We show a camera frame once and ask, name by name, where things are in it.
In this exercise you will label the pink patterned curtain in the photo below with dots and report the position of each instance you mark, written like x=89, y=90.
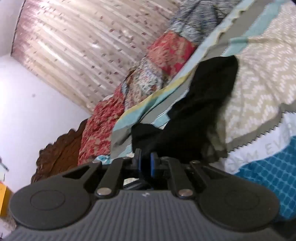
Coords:
x=76, y=46

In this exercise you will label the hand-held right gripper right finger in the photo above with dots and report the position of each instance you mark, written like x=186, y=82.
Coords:
x=152, y=165

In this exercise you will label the floral patchwork quilt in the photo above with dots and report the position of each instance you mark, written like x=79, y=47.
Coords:
x=148, y=76

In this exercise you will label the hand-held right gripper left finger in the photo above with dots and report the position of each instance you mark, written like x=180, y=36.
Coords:
x=138, y=162

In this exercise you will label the carved wooden headboard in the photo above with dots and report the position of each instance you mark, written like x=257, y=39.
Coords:
x=60, y=155

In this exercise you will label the black pants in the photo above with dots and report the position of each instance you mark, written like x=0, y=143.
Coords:
x=196, y=111

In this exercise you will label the striped printed bedsheet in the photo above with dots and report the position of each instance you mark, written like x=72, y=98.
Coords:
x=259, y=88

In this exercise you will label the yellow box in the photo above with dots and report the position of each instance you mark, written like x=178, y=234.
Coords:
x=4, y=197

